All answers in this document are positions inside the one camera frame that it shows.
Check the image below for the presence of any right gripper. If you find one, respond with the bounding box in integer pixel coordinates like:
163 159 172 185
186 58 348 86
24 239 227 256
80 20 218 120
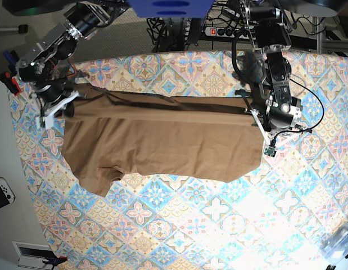
31 83 79 129

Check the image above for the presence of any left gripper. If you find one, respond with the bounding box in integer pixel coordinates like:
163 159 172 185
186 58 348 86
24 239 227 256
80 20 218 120
243 97 310 156

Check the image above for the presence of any brown t-shirt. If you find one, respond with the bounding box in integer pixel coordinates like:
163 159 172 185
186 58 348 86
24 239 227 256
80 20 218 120
60 84 263 197

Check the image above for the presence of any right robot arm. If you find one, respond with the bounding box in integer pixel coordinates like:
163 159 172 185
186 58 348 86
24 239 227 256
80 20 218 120
16 3 116 129

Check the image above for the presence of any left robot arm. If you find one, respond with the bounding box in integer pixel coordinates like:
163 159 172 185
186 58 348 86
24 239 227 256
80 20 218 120
232 1 319 157

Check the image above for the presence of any red and black clamp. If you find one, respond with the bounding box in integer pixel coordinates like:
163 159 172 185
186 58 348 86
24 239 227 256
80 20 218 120
0 72 21 96

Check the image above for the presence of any patterned tablecloth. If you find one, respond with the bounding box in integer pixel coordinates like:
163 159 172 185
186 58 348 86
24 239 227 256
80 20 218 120
9 52 348 269

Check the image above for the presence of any game console with white controller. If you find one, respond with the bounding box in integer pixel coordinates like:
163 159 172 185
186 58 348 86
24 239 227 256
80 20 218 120
0 177 15 208

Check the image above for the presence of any white power strip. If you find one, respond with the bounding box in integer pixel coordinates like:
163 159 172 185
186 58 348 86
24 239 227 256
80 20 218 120
204 25 256 39

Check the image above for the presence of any clear plastic box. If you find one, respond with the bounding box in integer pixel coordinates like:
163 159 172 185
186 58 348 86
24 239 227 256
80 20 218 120
320 222 348 265

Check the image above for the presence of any white floor vent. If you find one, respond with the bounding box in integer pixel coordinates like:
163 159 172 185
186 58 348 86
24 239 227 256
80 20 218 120
12 241 54 269

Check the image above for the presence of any black clamp at bottom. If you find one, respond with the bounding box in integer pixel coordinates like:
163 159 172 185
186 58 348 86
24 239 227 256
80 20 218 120
42 255 67 267

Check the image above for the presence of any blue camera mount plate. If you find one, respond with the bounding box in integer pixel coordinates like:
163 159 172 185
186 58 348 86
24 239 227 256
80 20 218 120
127 0 214 18

